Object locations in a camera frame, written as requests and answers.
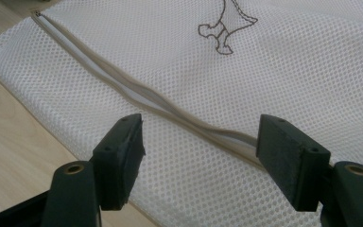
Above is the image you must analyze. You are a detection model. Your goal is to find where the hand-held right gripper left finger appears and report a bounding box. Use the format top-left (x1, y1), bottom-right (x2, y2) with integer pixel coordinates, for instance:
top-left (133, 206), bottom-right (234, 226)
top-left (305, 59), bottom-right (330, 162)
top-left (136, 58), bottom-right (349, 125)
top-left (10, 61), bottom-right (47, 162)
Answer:
top-left (91, 113), bottom-right (147, 212)

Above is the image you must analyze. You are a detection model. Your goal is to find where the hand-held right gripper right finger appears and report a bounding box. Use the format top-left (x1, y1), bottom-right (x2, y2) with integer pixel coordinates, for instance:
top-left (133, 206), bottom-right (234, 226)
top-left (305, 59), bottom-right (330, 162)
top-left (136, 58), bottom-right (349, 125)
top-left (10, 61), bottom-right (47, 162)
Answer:
top-left (255, 113), bottom-right (332, 213)

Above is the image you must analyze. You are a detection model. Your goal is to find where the white mesh laundry bag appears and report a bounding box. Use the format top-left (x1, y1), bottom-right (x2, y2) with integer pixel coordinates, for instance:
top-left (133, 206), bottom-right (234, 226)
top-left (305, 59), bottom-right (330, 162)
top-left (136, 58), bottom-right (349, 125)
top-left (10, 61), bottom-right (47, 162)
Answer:
top-left (0, 0), bottom-right (363, 227)

